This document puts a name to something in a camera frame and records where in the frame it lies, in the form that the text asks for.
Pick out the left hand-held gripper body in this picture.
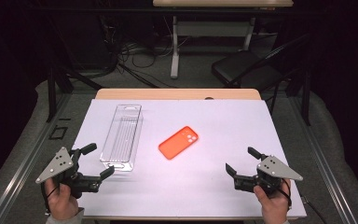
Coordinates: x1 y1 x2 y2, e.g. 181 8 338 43
35 147 103 199

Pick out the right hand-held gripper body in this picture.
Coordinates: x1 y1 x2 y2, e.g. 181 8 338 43
233 155 304 198

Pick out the clear plastic tray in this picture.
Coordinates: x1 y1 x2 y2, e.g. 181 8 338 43
99 104 145 173

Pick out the orange phone case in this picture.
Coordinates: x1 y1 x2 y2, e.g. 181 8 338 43
158 125 200 161

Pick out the person's left hand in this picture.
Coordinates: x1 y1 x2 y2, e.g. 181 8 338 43
45 177 79 221

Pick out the person's right hand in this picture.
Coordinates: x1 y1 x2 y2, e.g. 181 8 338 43
253 179 293 224

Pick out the square black floor socket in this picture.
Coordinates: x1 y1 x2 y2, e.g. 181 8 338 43
48 125 69 141

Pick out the black folding chair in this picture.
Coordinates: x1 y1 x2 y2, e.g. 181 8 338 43
211 33 312 94

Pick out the dark curtain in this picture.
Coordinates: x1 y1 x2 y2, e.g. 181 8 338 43
310 0 358 199
0 0 49 190

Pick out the wooden desk with white legs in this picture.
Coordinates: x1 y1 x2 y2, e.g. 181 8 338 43
152 0 295 79

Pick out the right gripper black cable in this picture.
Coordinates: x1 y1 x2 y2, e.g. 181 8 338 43
276 178 294 210

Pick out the aluminium floor rail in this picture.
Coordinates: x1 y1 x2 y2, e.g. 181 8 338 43
287 92 358 224
0 92 73 224

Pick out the black cable with plug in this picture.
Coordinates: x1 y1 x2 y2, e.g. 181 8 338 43
300 195 328 224

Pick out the black metal frame stand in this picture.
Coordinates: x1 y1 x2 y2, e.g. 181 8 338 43
269 69 312 127
46 60 104 123

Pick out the tangle of floor cables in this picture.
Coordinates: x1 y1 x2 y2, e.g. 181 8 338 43
99 15 194 90

